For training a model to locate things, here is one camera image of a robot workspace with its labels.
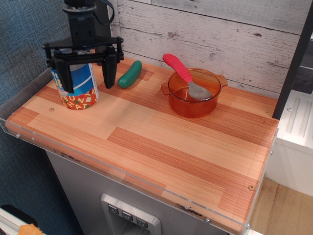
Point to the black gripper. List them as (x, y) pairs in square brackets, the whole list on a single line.
[(84, 46)]

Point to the green toy pickle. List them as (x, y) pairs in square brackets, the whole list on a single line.
[(133, 73)]

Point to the blue soup can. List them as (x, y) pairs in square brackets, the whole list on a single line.
[(85, 88)]

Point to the orange object bottom left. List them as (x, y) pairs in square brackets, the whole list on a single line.
[(29, 229)]

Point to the pink handled spoon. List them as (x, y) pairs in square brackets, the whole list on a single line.
[(195, 91)]

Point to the clear acrylic table guard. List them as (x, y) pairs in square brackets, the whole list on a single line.
[(208, 166)]

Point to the dark grey right post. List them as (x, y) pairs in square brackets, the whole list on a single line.
[(295, 64)]

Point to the silver water dispenser panel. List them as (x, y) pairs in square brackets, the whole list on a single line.
[(125, 219)]

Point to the grey toy fridge cabinet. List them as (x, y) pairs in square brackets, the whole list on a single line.
[(84, 187)]

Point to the white toy sink unit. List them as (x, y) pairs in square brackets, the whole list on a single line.
[(291, 160)]

